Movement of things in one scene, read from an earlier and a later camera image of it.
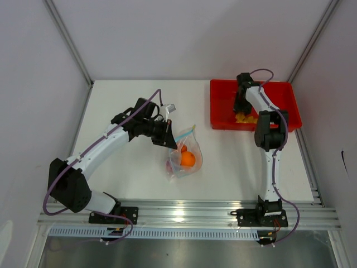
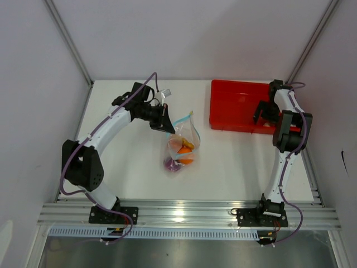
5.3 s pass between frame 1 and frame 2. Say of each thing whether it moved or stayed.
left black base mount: stayed
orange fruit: moved
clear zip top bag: moved
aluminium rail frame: stayed
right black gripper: moved
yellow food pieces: moved
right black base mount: stayed
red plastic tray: stayed
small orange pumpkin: moved
